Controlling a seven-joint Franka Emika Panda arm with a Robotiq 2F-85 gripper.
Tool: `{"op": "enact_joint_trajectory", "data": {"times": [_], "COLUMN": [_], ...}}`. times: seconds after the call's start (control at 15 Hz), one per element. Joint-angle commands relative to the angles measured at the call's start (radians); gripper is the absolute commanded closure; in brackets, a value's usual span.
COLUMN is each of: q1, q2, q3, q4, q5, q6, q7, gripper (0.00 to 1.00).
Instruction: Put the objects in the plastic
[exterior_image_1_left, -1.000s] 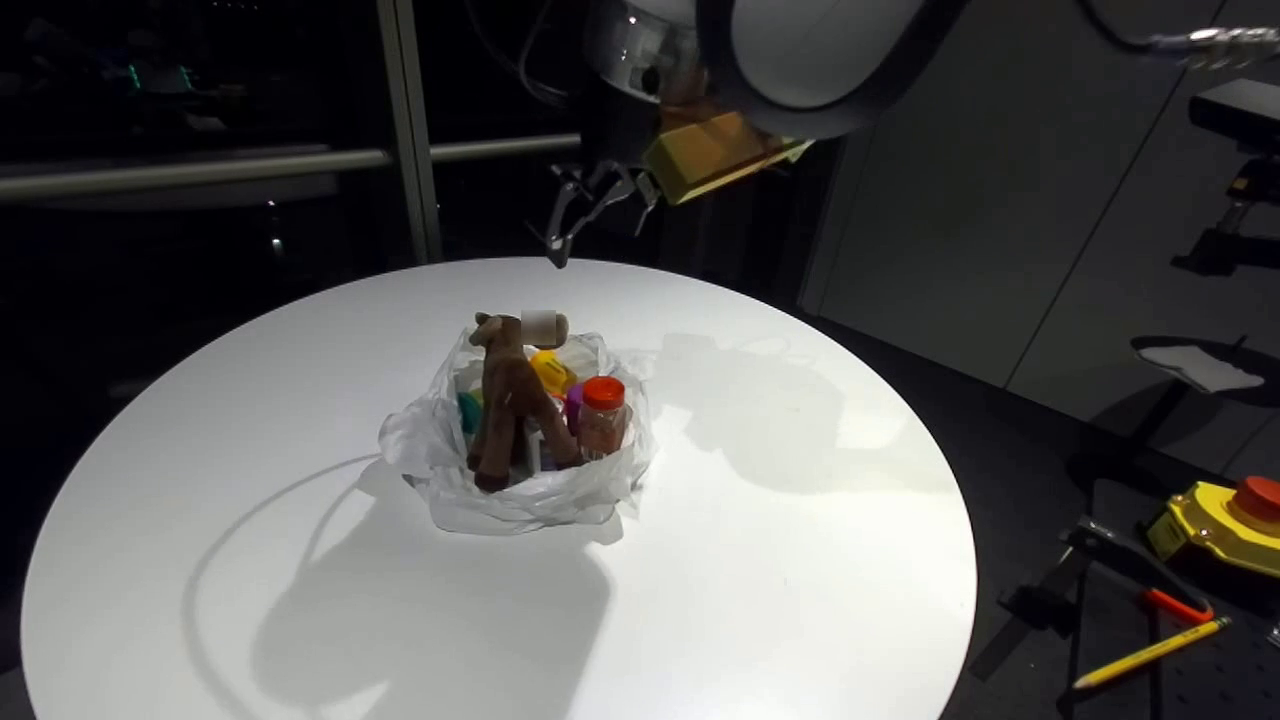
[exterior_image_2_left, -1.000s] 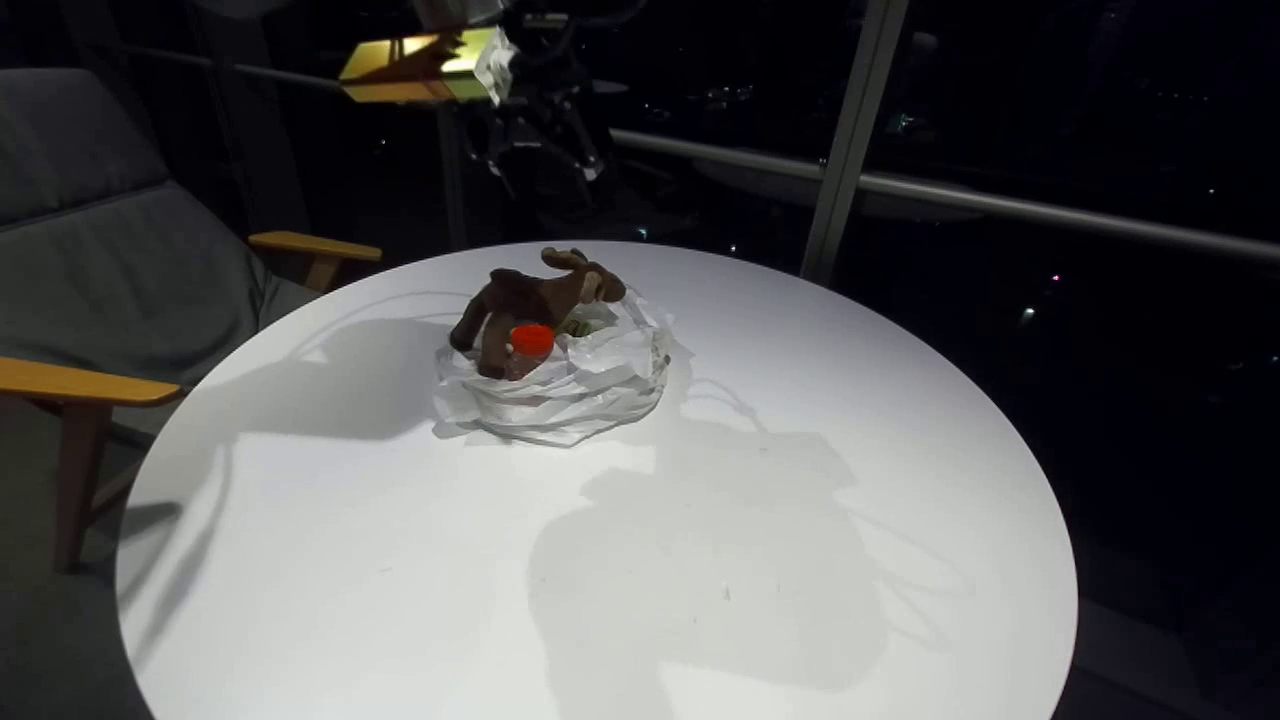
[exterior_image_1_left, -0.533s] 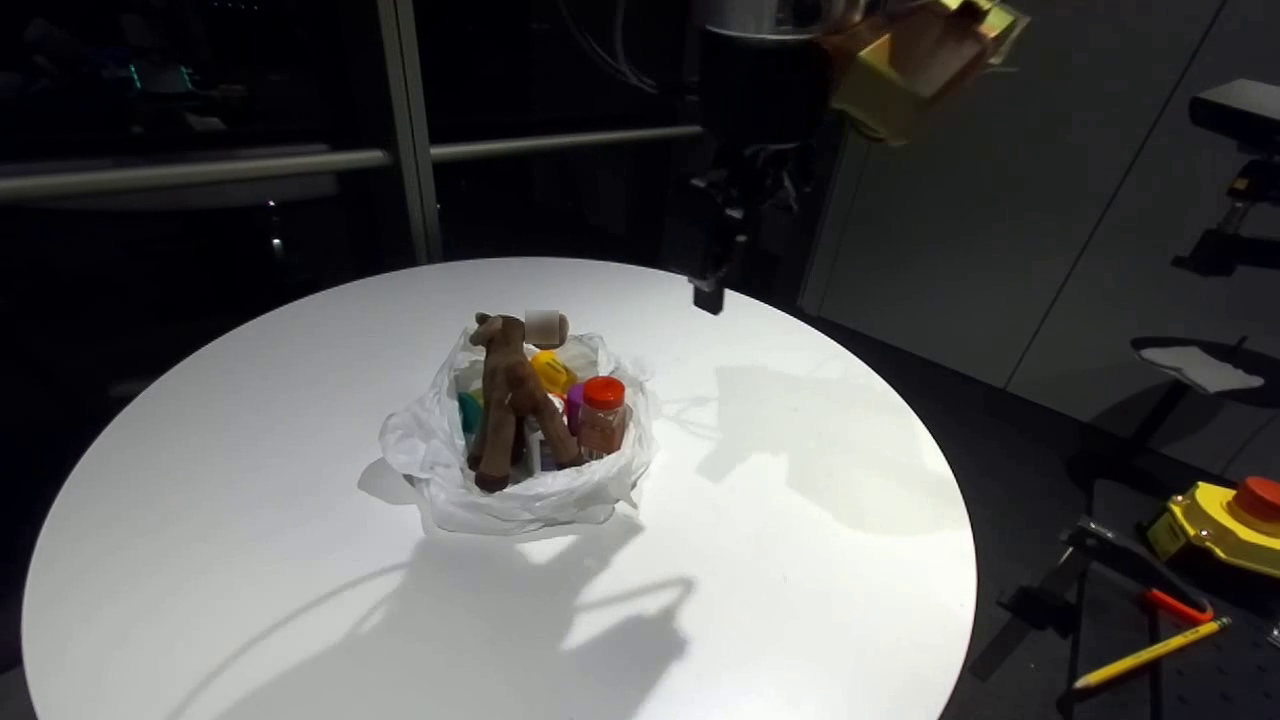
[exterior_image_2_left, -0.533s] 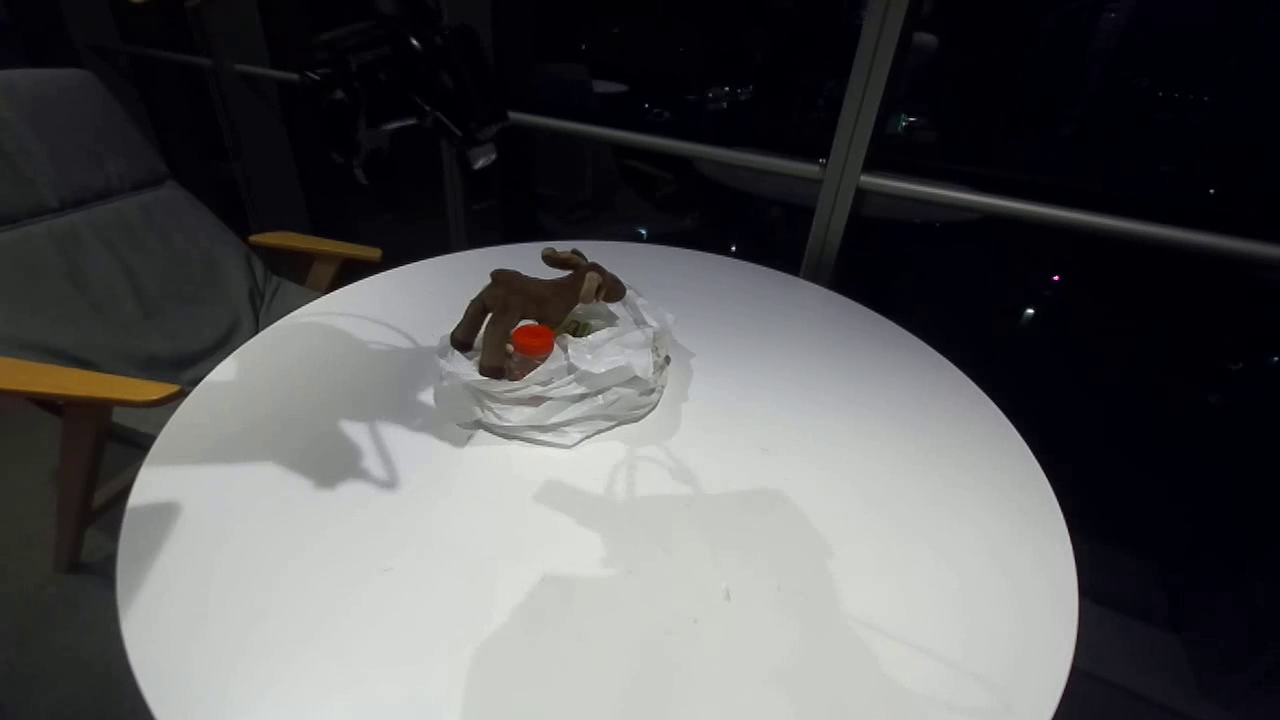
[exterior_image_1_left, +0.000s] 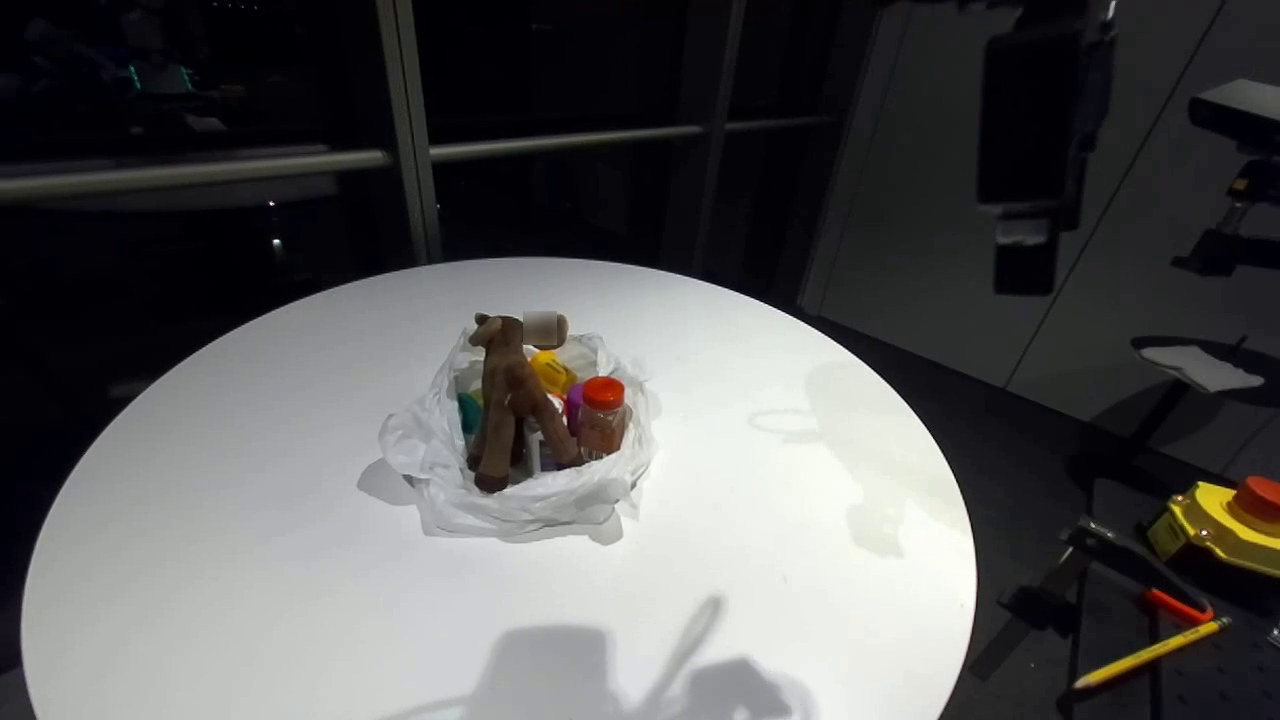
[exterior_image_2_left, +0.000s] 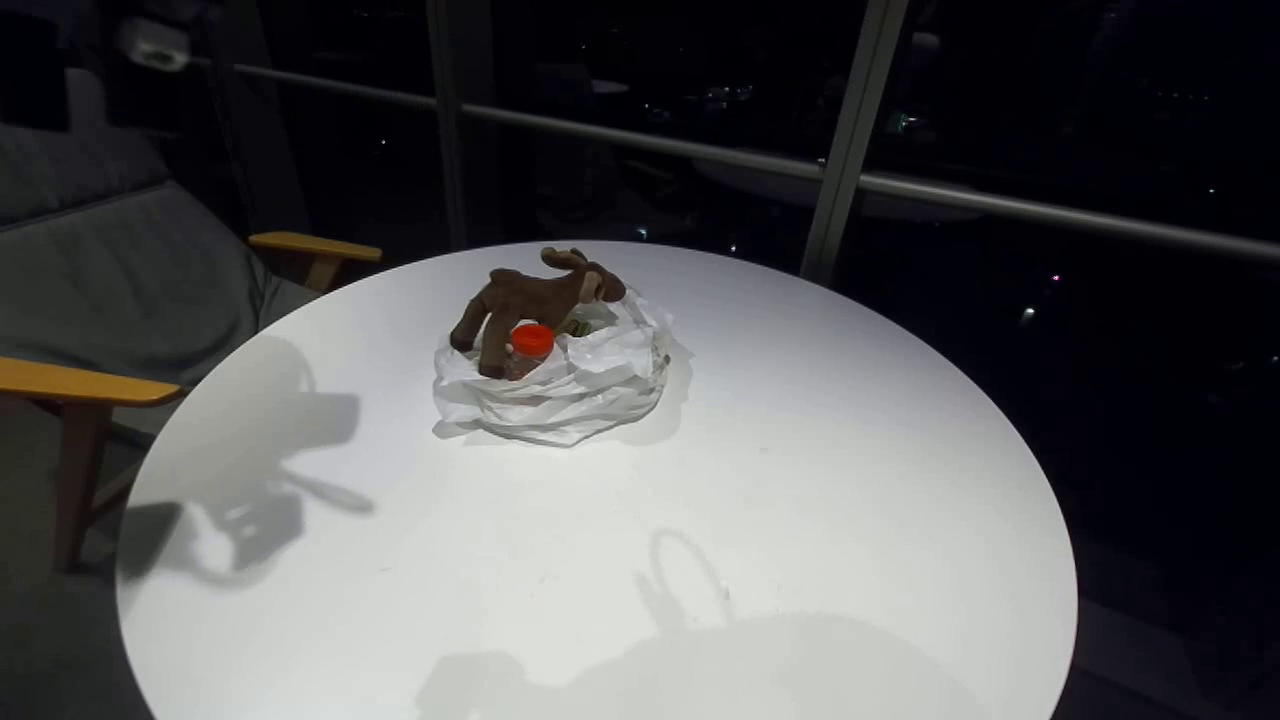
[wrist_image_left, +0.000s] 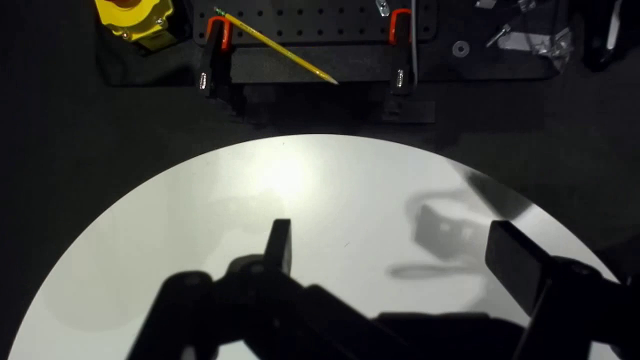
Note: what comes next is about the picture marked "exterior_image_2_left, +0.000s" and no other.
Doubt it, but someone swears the grey armchair with wooden arms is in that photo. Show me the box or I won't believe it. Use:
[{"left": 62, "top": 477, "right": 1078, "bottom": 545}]
[{"left": 0, "top": 65, "right": 388, "bottom": 574}]

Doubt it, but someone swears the grey horizontal window rail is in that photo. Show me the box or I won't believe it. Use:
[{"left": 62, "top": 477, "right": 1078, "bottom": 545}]
[{"left": 183, "top": 53, "right": 1280, "bottom": 263}]

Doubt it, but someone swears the brown jar with red cap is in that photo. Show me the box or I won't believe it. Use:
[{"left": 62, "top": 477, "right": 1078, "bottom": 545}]
[{"left": 508, "top": 320, "right": 562, "bottom": 368}]

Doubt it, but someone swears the brown plush donkey toy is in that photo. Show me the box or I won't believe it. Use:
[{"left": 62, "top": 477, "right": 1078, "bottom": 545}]
[{"left": 447, "top": 243, "right": 629, "bottom": 380}]

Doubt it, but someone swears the grey window frame post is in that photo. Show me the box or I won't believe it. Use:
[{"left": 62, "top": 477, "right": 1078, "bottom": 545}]
[{"left": 796, "top": 0, "right": 911, "bottom": 284}]

